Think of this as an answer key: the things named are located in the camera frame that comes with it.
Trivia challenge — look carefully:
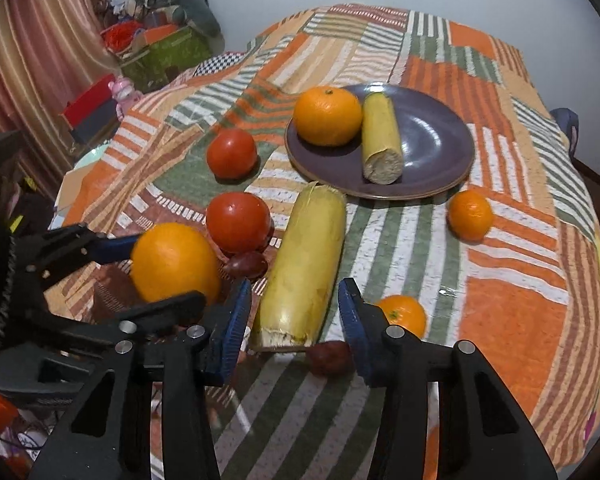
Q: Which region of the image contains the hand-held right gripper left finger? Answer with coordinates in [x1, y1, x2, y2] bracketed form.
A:
[27, 277, 253, 480]

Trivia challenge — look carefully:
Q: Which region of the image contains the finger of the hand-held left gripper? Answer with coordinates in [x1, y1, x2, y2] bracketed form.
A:
[44, 291, 207, 362]
[29, 223, 144, 282]

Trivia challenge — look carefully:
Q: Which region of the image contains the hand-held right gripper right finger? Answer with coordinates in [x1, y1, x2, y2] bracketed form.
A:
[337, 277, 559, 480]

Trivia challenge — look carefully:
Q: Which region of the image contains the purple ceramic plate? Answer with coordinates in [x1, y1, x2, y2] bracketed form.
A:
[284, 82, 477, 201]

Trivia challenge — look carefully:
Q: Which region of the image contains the dark red jujube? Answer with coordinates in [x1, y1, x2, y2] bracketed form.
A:
[307, 341, 353, 377]
[223, 252, 269, 278]

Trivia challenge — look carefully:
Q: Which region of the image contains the small orange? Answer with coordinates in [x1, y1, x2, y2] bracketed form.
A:
[375, 295, 427, 340]
[447, 190, 495, 242]

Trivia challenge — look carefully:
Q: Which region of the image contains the thick yellow sugarcane piece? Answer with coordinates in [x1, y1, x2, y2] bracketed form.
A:
[249, 181, 348, 353]

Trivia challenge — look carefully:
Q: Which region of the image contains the red tomato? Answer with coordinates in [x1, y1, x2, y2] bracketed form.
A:
[205, 192, 273, 254]
[206, 128, 259, 180]

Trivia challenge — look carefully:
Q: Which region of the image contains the red box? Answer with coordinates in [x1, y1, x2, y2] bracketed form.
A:
[59, 74, 121, 143]

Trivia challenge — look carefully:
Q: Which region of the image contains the striped patchwork tablecloth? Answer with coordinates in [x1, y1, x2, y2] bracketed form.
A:
[45, 4, 600, 480]

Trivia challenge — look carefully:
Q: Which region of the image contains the pink bottle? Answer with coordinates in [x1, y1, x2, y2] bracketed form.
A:
[108, 77, 135, 120]

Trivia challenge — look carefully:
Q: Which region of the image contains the green patterned box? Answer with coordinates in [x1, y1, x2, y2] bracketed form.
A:
[119, 26, 215, 95]

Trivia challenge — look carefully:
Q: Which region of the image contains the thin yellow sugarcane piece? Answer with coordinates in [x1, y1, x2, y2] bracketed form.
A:
[361, 91, 405, 185]

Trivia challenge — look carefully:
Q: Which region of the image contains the blue checkered cloth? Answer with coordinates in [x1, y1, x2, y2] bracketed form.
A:
[192, 51, 248, 80]

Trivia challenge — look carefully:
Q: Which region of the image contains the orange mesh bag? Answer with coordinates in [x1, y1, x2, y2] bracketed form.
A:
[101, 21, 142, 53]

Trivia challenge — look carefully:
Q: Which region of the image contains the striped pink curtain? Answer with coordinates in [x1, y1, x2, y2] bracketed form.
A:
[0, 0, 118, 191]

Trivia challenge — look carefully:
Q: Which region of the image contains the large orange with green stem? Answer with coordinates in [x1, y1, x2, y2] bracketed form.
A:
[292, 86, 364, 148]

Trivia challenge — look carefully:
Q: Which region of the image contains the grey cushion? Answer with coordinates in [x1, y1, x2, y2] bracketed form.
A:
[152, 0, 222, 37]

